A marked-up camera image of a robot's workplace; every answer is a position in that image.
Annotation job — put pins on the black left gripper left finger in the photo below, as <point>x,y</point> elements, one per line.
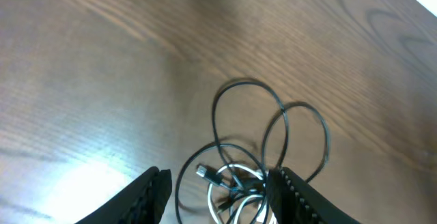
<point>143,201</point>

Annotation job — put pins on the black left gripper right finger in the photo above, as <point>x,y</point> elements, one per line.
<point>292,200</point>

